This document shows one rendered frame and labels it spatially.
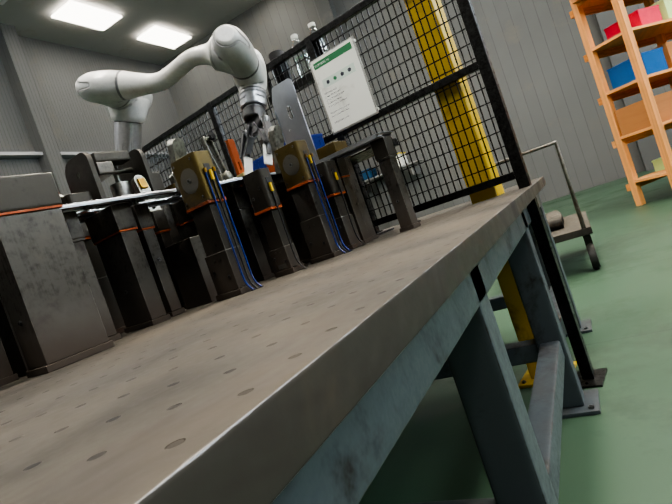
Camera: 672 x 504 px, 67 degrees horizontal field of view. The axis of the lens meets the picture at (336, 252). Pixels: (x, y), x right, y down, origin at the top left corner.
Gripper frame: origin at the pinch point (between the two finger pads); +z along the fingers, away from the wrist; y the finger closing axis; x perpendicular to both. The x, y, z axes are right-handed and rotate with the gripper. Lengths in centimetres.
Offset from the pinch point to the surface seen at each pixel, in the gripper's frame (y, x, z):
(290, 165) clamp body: 22.3, -4.6, 9.6
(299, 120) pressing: 0.8, 18.7, -20.9
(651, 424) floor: 75, 68, 90
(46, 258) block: 34, -68, 44
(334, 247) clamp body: 24.4, 7.0, 33.2
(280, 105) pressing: -4.6, 15.0, -28.4
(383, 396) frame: 98, -58, 70
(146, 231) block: 9, -41, 29
